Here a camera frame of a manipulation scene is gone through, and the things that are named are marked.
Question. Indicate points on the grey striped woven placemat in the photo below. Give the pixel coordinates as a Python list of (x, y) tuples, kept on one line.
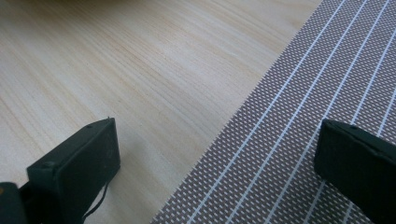
[(280, 124)]

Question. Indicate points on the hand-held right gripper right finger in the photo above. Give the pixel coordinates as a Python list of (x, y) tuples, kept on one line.
[(358, 161)]

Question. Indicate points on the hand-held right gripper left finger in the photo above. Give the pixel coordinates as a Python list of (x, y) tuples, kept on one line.
[(77, 168)]

